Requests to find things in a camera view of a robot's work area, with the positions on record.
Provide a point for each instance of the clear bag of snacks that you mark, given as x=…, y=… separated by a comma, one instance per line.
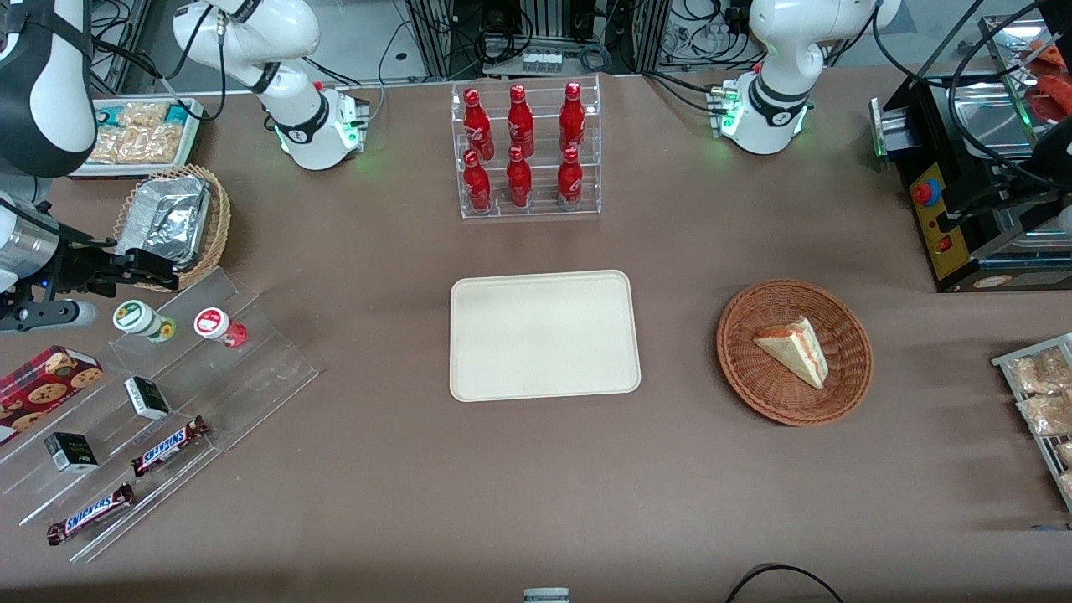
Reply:
x=1067, y=483
x=1065, y=453
x=1043, y=373
x=1051, y=414

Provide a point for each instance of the black oven with yellow panel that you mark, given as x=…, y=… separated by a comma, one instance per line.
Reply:
x=942, y=243

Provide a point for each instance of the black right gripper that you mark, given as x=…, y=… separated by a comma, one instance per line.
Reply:
x=77, y=270

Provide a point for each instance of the silver foil pack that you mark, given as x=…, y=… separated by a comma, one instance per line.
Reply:
x=163, y=222

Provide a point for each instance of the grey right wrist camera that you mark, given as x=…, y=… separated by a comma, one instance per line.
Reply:
x=50, y=316

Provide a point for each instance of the tray of snacks right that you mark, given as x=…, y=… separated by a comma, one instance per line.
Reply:
x=1009, y=360

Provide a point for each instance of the clear acrylic bottle rack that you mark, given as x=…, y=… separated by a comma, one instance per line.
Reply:
x=540, y=209

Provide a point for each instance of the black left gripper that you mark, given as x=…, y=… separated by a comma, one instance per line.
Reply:
x=1020, y=182

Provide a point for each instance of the red gum bottle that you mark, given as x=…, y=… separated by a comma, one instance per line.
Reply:
x=213, y=324

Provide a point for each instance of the clear acrylic stepped display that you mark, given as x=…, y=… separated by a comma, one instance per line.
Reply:
x=251, y=368

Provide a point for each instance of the green lid yogurt cup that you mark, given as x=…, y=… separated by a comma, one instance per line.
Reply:
x=138, y=318

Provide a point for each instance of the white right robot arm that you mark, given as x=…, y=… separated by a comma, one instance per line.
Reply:
x=289, y=33

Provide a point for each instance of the white snack tray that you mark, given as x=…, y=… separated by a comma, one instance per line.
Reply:
x=188, y=126

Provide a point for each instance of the oval wicker basket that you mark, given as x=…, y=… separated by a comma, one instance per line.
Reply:
x=219, y=226

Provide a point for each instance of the wrapped triangle sandwich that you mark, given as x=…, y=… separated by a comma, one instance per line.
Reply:
x=796, y=352

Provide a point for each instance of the round brown wicker basket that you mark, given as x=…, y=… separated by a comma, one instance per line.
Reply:
x=754, y=377

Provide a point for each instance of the white power strip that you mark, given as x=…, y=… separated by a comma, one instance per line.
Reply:
x=541, y=60

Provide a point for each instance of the small grey device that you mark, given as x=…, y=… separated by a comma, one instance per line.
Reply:
x=546, y=596

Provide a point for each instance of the cream plastic tray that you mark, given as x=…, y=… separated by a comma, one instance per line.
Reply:
x=544, y=335

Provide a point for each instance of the beige snack packs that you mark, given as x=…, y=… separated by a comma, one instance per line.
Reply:
x=134, y=142

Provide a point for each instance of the small black box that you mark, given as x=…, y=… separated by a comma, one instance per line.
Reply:
x=147, y=399
x=71, y=452

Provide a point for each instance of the red cookie box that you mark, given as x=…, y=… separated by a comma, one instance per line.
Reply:
x=46, y=389

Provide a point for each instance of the red cola bottle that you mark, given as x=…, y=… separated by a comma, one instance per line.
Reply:
x=572, y=117
x=519, y=180
x=477, y=126
x=477, y=184
x=569, y=177
x=520, y=121

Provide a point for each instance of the Snickers chocolate bar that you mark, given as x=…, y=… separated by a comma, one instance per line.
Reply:
x=90, y=513
x=167, y=446

